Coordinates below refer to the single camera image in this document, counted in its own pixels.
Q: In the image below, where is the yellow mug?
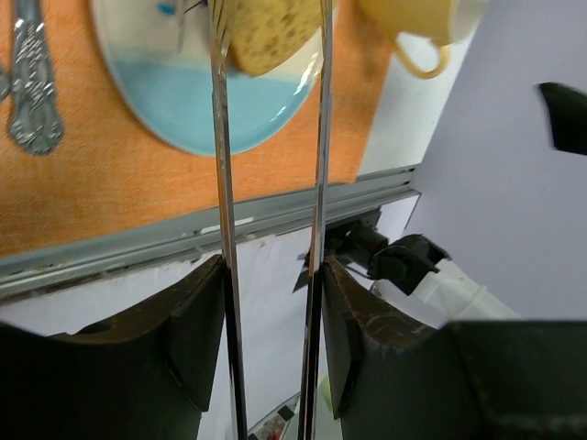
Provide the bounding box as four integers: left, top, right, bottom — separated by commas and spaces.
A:
359, 0, 489, 80

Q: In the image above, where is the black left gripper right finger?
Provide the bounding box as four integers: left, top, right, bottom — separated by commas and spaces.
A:
323, 258, 586, 439

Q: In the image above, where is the speckled toast bread slice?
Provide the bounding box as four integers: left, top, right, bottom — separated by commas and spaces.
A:
229, 0, 322, 77

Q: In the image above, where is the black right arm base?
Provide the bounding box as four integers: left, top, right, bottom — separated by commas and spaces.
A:
293, 205, 391, 294

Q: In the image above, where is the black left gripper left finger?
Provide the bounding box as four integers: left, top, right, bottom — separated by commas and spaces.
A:
1, 256, 224, 439

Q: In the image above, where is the silver table knife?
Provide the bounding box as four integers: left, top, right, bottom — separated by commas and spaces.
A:
8, 0, 65, 156

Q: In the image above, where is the white and blue plate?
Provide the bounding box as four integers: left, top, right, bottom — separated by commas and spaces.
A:
90, 1, 323, 156

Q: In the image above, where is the silver fork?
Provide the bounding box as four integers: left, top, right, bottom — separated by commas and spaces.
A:
0, 64, 11, 102

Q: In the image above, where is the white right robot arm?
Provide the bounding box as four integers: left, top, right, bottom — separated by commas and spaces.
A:
371, 82, 586, 326

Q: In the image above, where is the aluminium frame rail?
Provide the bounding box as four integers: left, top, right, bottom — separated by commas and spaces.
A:
1, 166, 415, 303

